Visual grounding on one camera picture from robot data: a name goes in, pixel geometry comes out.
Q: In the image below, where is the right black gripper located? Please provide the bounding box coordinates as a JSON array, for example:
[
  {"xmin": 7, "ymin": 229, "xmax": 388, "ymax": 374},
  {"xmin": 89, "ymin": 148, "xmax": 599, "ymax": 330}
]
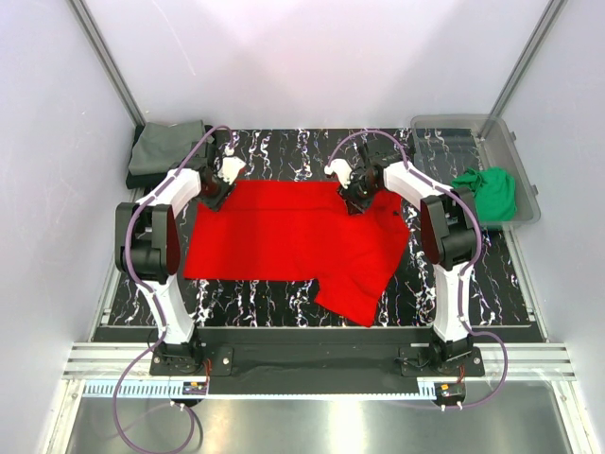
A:
[{"xmin": 336, "ymin": 173, "xmax": 381, "ymax": 218}]

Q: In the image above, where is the red t shirt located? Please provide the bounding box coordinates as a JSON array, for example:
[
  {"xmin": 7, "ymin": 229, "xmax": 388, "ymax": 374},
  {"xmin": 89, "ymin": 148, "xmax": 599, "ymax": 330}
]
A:
[{"xmin": 183, "ymin": 181, "xmax": 409, "ymax": 327}]

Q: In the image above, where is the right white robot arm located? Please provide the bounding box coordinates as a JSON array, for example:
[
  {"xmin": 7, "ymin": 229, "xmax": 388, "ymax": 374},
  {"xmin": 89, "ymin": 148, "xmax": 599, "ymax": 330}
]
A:
[{"xmin": 324, "ymin": 145, "xmax": 481, "ymax": 376}]

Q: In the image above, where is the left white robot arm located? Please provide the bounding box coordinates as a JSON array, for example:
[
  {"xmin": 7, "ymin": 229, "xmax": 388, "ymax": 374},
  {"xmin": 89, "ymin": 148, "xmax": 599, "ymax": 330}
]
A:
[{"xmin": 114, "ymin": 151, "xmax": 246, "ymax": 375}]

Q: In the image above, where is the folded black t shirt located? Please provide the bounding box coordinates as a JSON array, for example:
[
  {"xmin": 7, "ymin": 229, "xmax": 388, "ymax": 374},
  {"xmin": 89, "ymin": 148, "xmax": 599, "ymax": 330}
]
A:
[{"xmin": 125, "ymin": 123, "xmax": 223, "ymax": 189}]

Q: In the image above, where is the folded grey t shirt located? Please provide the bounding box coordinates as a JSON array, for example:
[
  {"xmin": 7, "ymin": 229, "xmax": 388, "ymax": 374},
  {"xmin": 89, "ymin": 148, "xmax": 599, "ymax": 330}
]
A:
[{"xmin": 128, "ymin": 121, "xmax": 209, "ymax": 176}]

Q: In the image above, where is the clear plastic bin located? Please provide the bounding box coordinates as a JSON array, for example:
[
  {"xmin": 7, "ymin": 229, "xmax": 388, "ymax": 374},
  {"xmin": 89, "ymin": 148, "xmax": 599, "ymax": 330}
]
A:
[{"xmin": 410, "ymin": 114, "xmax": 541, "ymax": 230}]

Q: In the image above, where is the green t shirt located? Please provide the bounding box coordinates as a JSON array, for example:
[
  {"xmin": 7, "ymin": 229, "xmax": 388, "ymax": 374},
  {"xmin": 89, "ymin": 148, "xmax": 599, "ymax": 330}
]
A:
[{"xmin": 451, "ymin": 167, "xmax": 517, "ymax": 223}]

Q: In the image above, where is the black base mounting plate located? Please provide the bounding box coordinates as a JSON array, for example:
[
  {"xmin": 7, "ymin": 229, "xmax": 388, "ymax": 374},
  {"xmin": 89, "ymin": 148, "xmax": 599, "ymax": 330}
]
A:
[{"xmin": 150, "ymin": 328, "xmax": 485, "ymax": 396}]

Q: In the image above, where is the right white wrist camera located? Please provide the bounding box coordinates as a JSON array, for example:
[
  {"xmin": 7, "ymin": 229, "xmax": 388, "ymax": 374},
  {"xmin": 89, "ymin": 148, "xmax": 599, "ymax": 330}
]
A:
[{"xmin": 324, "ymin": 158, "xmax": 353, "ymax": 188}]

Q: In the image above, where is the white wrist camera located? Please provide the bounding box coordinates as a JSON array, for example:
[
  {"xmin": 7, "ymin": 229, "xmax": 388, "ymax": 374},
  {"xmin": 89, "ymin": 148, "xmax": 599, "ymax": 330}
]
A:
[
  {"xmin": 324, "ymin": 158, "xmax": 353, "ymax": 188},
  {"xmin": 217, "ymin": 148, "xmax": 246, "ymax": 184}
]

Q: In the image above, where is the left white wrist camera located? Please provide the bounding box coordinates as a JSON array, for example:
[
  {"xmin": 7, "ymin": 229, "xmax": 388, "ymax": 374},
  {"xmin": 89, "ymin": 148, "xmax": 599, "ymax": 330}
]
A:
[{"xmin": 217, "ymin": 148, "xmax": 246, "ymax": 184}]

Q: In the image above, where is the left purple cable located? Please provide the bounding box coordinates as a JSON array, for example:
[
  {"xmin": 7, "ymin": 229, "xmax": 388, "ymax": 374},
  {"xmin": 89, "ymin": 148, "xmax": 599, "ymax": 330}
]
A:
[{"xmin": 114, "ymin": 124, "xmax": 236, "ymax": 450}]

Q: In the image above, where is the left aluminium corner post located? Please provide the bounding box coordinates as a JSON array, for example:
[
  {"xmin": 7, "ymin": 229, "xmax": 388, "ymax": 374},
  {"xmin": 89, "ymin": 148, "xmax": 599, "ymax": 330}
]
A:
[{"xmin": 66, "ymin": 0, "xmax": 146, "ymax": 126}]

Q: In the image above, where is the aluminium corner post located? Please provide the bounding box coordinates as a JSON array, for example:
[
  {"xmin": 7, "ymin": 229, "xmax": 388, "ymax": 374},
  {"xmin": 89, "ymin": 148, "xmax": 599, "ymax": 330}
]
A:
[
  {"xmin": 489, "ymin": 0, "xmax": 568, "ymax": 117},
  {"xmin": 66, "ymin": 0, "xmax": 146, "ymax": 126}
]

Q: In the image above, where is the white slotted cable duct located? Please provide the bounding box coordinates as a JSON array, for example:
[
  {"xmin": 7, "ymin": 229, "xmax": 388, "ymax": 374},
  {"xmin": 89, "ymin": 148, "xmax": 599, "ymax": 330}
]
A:
[{"xmin": 83, "ymin": 379, "xmax": 437, "ymax": 401}]

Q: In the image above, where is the right aluminium corner post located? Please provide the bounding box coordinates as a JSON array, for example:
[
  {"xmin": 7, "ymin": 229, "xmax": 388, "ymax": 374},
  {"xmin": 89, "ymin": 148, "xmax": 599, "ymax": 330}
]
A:
[{"xmin": 489, "ymin": 0, "xmax": 568, "ymax": 117}]

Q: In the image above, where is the aluminium frame rail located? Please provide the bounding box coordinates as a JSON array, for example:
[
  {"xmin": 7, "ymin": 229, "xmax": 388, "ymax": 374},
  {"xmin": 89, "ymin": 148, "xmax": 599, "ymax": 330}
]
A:
[{"xmin": 64, "ymin": 342, "xmax": 575, "ymax": 381}]

